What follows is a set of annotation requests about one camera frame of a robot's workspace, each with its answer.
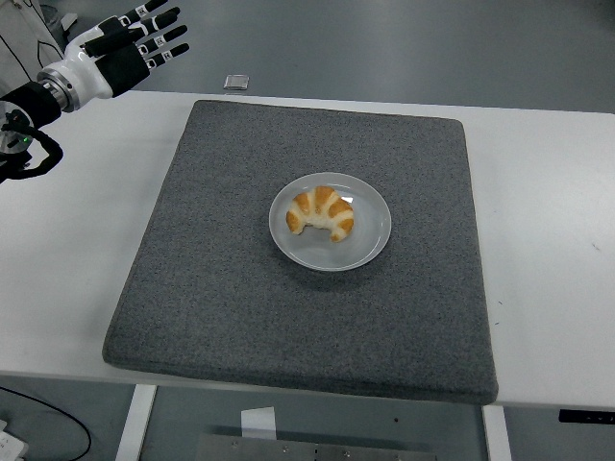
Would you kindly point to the round white plate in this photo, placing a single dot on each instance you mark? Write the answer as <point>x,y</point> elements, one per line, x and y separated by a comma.
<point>331,254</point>

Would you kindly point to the black table control panel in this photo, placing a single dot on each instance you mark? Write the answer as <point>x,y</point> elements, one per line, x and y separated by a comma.
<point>586,416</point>

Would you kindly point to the golden croissant bread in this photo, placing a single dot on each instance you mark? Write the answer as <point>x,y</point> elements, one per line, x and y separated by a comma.
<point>331,206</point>

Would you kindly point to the small clear square floor cover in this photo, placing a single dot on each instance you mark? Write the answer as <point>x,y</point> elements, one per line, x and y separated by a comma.
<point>236,82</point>

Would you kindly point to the grey felt mat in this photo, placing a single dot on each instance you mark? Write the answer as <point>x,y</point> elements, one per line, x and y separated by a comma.
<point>288,326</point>

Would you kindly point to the white table leg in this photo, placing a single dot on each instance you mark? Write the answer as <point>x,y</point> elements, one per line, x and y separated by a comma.
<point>497,434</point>
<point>134,422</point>

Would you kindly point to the white fabric with black seams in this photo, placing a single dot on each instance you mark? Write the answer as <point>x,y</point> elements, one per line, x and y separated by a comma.
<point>19,43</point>

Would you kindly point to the white power strip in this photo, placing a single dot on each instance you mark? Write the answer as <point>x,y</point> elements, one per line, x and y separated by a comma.
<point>10,444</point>

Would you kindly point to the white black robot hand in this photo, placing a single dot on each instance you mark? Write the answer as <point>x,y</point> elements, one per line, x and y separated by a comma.
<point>84,67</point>

